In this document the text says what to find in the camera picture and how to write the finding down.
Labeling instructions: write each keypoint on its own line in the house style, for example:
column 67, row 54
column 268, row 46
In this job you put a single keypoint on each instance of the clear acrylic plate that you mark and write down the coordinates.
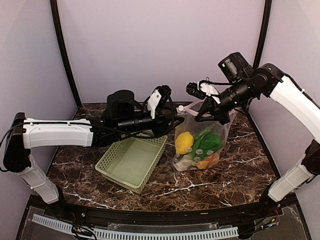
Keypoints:
column 36, row 225
column 288, row 226

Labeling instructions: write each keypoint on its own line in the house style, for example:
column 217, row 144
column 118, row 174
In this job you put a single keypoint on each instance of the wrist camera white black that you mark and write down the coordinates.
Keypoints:
column 203, row 89
column 157, row 101

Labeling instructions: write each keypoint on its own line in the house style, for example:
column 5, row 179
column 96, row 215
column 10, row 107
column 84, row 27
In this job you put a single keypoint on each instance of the right black frame post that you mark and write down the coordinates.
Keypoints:
column 263, row 33

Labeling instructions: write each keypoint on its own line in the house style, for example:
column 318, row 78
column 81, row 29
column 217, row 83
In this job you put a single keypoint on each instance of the yellow lemon top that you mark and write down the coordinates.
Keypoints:
column 184, row 143

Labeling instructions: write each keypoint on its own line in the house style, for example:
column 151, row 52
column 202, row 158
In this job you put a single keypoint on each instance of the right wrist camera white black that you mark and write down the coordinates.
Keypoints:
column 203, row 89

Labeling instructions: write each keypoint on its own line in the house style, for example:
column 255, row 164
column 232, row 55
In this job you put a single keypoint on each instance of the black curved front rail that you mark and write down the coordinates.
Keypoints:
column 94, row 216

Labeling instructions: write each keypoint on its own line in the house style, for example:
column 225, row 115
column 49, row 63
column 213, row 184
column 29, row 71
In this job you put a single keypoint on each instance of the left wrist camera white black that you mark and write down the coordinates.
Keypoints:
column 157, row 101

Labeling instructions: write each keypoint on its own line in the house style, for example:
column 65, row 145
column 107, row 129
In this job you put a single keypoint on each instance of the left clear acrylic plate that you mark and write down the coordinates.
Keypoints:
column 36, row 225

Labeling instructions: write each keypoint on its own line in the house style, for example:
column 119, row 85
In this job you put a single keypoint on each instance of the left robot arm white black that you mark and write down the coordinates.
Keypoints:
column 123, row 117

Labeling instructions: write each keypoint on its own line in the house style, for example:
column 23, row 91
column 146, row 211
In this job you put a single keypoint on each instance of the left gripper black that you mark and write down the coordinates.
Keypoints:
column 162, row 126

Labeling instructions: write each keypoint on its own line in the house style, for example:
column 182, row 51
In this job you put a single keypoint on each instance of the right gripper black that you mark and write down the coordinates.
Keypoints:
column 216, row 111

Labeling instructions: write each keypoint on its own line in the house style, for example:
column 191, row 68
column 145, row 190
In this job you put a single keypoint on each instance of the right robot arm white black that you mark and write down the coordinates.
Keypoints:
column 244, row 85

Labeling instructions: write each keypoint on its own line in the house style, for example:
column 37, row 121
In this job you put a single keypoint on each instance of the beige plastic basket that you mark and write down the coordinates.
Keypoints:
column 129, row 163

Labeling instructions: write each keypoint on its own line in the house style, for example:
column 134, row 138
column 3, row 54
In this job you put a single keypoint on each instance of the green white bok choy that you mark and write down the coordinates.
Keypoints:
column 207, row 142

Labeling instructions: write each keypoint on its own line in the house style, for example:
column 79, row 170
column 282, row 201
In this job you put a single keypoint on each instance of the clear zip top bag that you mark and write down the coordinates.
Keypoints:
column 182, row 163

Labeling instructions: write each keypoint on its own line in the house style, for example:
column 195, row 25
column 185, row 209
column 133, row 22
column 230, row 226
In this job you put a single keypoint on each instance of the white slotted cable duct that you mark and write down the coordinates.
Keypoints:
column 116, row 231

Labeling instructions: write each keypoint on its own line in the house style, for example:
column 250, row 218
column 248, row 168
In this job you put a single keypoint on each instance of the right clear acrylic plate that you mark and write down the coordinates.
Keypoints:
column 288, row 226

